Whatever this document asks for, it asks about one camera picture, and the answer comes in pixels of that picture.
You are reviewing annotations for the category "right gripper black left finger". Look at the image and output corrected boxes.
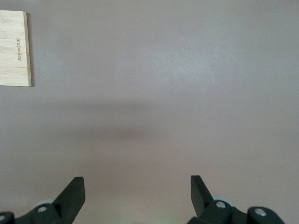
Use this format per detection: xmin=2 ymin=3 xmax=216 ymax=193
xmin=0 ymin=176 xmax=86 ymax=224

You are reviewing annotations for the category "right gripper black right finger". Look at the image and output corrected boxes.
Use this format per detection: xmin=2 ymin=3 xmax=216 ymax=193
xmin=186 ymin=175 xmax=287 ymax=224

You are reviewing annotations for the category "brown table mat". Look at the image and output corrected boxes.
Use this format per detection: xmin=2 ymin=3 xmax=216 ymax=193
xmin=0 ymin=0 xmax=299 ymax=224

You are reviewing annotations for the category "bamboo cutting board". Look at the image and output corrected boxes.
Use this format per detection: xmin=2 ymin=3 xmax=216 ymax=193
xmin=0 ymin=10 xmax=33 ymax=87

